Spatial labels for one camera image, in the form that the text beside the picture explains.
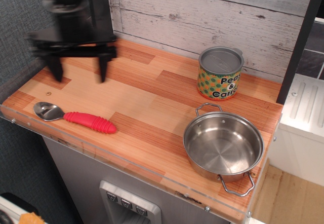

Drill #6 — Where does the grey toy dispenser panel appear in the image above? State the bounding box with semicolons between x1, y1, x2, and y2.
99;180;162;223

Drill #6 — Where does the dark grey post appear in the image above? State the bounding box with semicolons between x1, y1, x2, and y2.
89;0;114;36
276;0;322;105

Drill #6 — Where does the red handled metal spoon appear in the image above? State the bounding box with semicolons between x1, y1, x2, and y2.
33;102;117;133

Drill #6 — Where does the orange cloth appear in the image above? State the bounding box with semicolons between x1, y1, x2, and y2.
18;212;45;224

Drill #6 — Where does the dark grey left post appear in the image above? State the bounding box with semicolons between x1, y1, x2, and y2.
89;0;114;36

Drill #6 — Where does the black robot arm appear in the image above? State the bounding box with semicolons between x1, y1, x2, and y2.
28;0;117;82

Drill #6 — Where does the small stainless steel pot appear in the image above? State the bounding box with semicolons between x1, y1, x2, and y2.
183;103;265;197

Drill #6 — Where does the clear acrylic edge guard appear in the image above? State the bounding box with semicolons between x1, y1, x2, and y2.
1;103;252;223

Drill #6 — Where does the white toy sink unit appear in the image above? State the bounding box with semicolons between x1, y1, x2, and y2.
267;74;323;185

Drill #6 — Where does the grey toy fridge cabinet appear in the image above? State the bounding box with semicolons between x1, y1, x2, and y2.
44;138;228;223

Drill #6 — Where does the peas and carrots toy can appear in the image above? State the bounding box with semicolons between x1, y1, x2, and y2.
197;47;244;101

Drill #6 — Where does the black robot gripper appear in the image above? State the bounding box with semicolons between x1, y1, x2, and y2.
27;3;117;83

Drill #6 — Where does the dark grey right post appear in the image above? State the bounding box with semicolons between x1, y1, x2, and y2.
276;0;322;105

